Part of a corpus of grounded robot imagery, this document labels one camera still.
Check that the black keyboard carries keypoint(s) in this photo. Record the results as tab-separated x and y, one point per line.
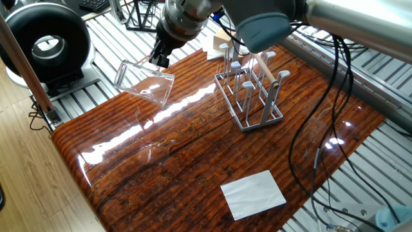
93	4

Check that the black round fan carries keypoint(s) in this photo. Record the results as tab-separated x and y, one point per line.
19	26

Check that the brown wooden post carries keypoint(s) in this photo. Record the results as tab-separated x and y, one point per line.
26	64

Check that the flat white paper sheet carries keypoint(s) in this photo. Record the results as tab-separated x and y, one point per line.
253	193

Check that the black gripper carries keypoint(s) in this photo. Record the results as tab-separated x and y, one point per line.
168	37

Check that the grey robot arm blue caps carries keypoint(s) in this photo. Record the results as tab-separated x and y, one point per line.
257	13

